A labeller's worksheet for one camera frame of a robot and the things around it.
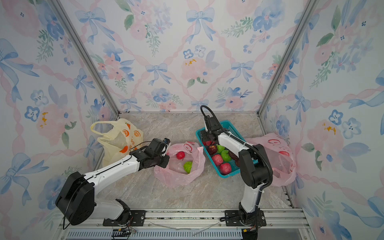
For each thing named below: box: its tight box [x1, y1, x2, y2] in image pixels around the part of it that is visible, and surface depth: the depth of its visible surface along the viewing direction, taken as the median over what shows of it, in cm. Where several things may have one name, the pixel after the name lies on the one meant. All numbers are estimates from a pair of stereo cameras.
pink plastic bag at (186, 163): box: [153, 141, 206, 189], surface depth 85 cm
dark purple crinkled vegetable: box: [228, 151, 239, 163], surface depth 88 cm
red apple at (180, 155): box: [176, 151, 186, 161], surface depth 94 cm
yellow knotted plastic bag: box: [90, 118, 144, 166], surface depth 90 cm
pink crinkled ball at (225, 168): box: [219, 163, 232, 175], surface depth 87 cm
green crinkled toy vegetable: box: [216, 144, 226, 153], surface depth 96 cm
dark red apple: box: [207, 144, 218, 155], surface depth 93 cm
